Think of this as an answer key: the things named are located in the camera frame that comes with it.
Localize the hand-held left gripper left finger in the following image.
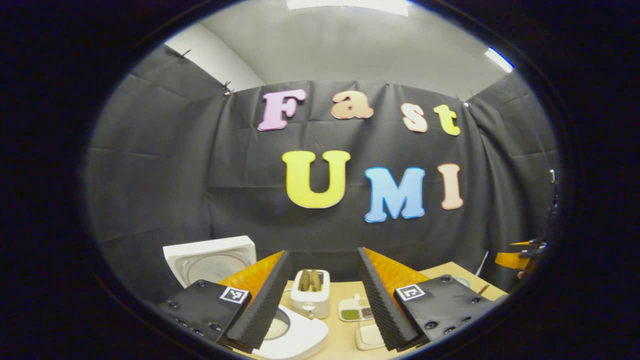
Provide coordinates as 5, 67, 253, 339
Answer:
157, 250, 293, 351

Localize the white toaster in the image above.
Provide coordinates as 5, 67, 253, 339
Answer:
290, 269, 331, 320

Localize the thin white cable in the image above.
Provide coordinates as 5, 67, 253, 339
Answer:
474, 250, 490, 279

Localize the white rice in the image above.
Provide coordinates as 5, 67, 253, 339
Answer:
358, 325, 385, 348

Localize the clear plastic rice container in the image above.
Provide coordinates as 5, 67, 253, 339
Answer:
354, 322, 386, 351

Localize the small ceiling light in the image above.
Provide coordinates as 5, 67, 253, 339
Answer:
484, 47, 515, 73

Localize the white divided grain dish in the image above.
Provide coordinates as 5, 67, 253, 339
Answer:
338, 293, 375, 322

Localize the white rice cooker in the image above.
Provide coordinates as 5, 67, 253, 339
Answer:
162, 236, 329, 360

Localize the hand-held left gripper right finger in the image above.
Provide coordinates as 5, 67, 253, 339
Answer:
356, 246, 496, 352

